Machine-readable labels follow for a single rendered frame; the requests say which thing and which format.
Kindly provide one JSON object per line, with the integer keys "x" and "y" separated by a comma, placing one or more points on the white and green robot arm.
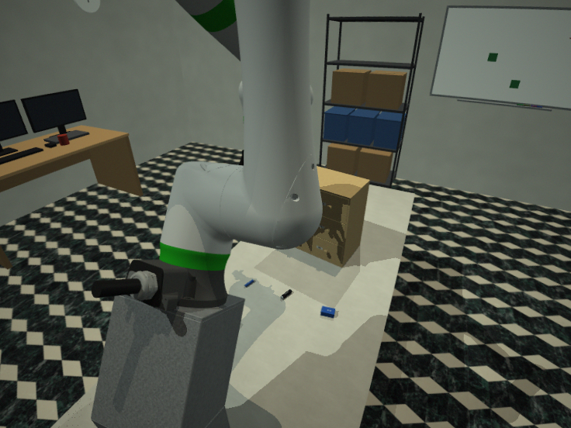
{"x": 273, "y": 200}

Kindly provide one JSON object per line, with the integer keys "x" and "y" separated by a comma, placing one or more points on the light wooden chest of drawers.
{"x": 355, "y": 189}

